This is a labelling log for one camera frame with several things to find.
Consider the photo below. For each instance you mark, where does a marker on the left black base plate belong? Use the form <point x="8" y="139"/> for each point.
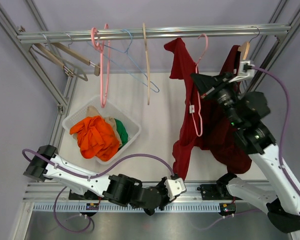
<point x="77" y="195"/>

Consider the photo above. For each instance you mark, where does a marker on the green t shirt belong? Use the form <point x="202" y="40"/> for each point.
<point x="124" y="137"/>

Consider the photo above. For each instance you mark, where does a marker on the dark maroon t shirt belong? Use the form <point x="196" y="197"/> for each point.
<point x="218" y="138"/>

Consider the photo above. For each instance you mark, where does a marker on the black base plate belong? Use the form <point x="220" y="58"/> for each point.
<point x="77" y="195"/>
<point x="213" y="191"/>

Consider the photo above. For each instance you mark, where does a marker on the empty wooden hanger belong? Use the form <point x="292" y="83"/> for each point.
<point x="80" y="57"/>
<point x="69" y="68"/>

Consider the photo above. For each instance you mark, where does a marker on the beige round hook hanger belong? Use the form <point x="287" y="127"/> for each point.
<point x="147" y="63"/>

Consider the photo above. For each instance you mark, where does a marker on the pink plastic hanger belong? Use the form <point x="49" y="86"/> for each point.
<point x="104" y="67"/>

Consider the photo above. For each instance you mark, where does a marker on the beige t shirt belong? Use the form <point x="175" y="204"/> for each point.
<point x="92" y="112"/>

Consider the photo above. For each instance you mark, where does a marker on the thin pink wire hanger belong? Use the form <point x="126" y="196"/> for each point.
<point x="199" y="127"/>

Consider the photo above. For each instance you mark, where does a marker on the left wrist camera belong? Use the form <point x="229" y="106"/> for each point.
<point x="175" y="187"/>

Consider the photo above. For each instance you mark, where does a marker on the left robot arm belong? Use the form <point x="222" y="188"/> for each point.
<point x="122" y="190"/>

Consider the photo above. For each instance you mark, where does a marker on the wooden hanger with metal hook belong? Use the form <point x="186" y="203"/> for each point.
<point x="245" y="47"/>

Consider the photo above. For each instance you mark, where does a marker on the orange t shirt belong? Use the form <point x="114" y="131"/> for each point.
<point x="95" y="138"/>

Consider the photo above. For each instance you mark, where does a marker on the white slotted cable duct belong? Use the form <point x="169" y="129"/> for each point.
<point x="107" y="207"/>

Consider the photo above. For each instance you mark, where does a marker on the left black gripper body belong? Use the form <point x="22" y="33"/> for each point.
<point x="165" y="201"/>

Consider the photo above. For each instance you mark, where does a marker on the red t shirt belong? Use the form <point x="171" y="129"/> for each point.
<point x="182" y="67"/>

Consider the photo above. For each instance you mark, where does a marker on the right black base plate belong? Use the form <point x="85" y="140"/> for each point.
<point x="213" y="191"/>

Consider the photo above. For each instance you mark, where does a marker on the light blue wire hanger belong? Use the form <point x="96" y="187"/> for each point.
<point x="153" y="87"/>

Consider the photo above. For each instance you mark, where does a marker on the white plastic basket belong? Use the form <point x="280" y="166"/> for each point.
<point x="132" y="128"/>

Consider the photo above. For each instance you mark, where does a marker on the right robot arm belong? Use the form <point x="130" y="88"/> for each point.
<point x="282" y="204"/>

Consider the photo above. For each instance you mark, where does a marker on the aluminium hanging rail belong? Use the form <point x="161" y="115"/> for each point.
<point x="268" y="29"/>

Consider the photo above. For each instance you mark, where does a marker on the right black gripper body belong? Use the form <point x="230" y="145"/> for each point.
<point x="224" y="93"/>

